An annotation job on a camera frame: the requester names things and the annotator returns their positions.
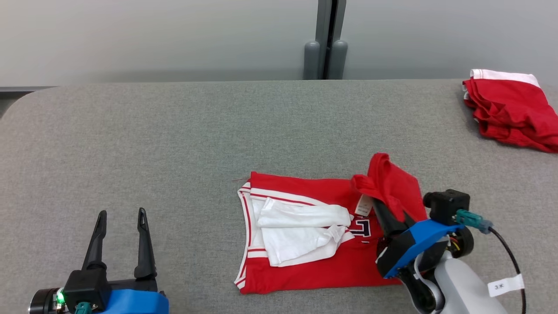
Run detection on grey partition post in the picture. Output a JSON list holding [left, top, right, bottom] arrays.
[[303, 0, 349, 81]]

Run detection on white cable label tag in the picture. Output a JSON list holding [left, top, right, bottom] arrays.
[[487, 274, 525, 298]]

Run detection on red shorts with white stripes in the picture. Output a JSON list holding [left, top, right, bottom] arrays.
[[462, 69, 558, 154]]

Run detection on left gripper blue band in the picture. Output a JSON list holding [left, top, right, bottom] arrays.
[[82, 208, 170, 314]]

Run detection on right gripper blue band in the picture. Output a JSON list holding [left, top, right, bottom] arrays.
[[371, 198, 465, 280]]

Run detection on red basketball jersey white sleeves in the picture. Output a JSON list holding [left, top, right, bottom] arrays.
[[234, 153, 430, 295]]

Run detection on right camera cable teal plug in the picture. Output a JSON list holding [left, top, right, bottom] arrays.
[[456, 208, 527, 314]]

